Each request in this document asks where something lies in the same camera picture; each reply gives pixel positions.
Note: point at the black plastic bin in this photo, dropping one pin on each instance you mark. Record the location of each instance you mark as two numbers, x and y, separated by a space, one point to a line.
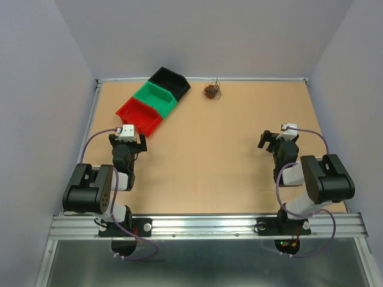
171 81

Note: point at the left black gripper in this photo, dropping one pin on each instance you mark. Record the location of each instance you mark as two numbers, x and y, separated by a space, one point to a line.
142 143

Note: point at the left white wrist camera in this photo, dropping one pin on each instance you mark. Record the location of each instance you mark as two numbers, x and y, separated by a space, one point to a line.
126 133

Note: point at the green plastic bin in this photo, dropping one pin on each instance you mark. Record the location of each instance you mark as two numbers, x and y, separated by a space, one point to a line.
156 97

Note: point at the red plastic bin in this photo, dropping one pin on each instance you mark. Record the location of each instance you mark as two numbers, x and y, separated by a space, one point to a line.
145 118

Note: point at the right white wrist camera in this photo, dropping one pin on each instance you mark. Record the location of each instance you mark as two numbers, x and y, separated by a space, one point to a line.
288 132

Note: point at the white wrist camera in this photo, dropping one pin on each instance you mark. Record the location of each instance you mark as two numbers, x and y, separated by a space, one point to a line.
126 133
288 132

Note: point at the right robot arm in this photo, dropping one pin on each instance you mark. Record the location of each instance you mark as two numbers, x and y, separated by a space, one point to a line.
325 179

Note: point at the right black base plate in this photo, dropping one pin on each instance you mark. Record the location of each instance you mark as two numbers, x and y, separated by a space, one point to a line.
272 226

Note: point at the aluminium mounting rail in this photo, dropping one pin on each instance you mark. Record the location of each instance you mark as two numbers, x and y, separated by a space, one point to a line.
208 227

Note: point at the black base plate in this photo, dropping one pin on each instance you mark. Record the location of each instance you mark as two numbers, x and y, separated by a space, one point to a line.
138 226
272 226

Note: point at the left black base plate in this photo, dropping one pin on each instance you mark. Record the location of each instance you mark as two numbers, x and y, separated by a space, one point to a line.
138 226

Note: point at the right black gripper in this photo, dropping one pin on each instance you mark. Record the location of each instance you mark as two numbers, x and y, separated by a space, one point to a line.
266 136

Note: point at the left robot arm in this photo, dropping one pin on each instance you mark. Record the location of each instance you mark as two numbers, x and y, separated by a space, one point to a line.
89 188

